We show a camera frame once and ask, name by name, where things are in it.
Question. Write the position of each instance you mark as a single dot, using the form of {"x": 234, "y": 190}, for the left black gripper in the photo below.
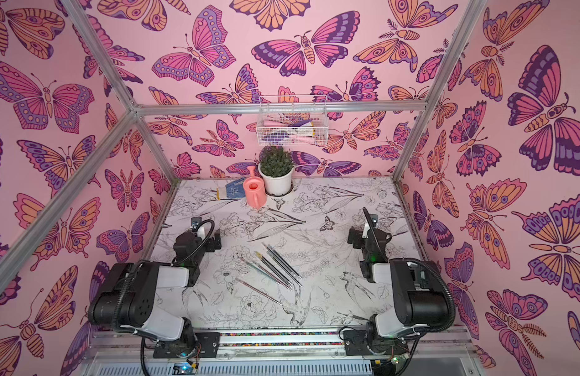
{"x": 207, "y": 240}

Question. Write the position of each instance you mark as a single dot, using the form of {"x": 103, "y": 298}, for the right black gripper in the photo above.
{"x": 363, "y": 240}

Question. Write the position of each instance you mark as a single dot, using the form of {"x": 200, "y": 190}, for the green pencil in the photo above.
{"x": 258, "y": 270}

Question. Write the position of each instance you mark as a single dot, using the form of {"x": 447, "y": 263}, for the red pencil with clear cap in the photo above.
{"x": 263, "y": 267}

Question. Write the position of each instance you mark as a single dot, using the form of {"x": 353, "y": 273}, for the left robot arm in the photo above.
{"x": 127, "y": 301}

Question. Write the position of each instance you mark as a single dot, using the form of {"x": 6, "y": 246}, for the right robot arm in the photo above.
{"x": 422, "y": 301}

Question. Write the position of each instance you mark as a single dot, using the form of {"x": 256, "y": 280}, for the blue pencil with clear cap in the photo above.
{"x": 274, "y": 269}

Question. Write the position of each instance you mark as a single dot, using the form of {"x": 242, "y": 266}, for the dark pencil with clear cap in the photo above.
{"x": 296, "y": 279}

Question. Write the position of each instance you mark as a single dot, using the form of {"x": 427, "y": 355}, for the blue seed packet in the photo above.
{"x": 233, "y": 190}

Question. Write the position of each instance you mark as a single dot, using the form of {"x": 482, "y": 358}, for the pink watering can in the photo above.
{"x": 254, "y": 189}

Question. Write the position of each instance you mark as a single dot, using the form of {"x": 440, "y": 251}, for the green plant in white pot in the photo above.
{"x": 276, "y": 167}

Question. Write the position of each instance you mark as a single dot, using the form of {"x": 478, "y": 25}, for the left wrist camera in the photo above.
{"x": 196, "y": 224}

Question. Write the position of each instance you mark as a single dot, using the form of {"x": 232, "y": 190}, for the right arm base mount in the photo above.
{"x": 361, "y": 343}

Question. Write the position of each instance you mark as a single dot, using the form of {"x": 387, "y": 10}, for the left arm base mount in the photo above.
{"x": 199, "y": 345}

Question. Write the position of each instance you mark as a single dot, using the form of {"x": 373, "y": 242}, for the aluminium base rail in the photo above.
{"x": 310, "y": 351}

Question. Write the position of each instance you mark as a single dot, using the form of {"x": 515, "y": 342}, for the white wire wall basket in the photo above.
{"x": 292, "y": 120}

